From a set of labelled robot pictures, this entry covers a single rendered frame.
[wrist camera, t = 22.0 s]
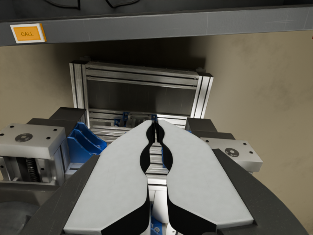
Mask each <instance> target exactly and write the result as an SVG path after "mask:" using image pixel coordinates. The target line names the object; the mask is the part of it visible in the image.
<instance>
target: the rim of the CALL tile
mask: <svg viewBox="0 0 313 235"><path fill-rule="evenodd" d="M32 26H37V28H38V31H39V34H40V37H41V40H29V41H18V40H17V37H16V35H15V32H14V29H13V28H14V27H32ZM10 27H11V29H12V32H13V35H14V37H15V40H16V43H31V42H45V40H44V36H43V33H42V30H41V26H40V24H20V25H10Z"/></svg>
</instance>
